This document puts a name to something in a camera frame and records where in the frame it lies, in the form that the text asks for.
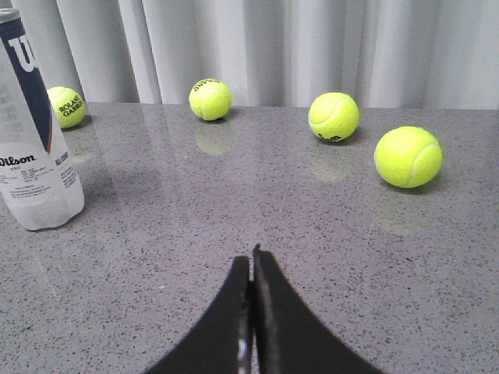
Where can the Wilson tennis ball right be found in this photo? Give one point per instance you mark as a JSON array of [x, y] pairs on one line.
[[333, 116]]

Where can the clear Wilson tennis ball can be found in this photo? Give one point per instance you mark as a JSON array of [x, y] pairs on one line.
[[39, 183]]

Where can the center back tennis ball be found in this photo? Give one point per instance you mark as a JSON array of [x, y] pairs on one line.
[[210, 99]]

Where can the grey pleated curtain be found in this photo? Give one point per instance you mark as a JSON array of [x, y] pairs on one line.
[[386, 54]]

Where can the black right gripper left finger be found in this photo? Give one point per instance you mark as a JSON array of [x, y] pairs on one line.
[[220, 340]]

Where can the Roland Garros tennis ball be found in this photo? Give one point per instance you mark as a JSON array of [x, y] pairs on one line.
[[68, 105]]

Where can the tennis ball far right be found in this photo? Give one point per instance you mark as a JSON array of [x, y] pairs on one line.
[[408, 157]]

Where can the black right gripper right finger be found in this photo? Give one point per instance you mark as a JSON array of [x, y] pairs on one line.
[[290, 338]]

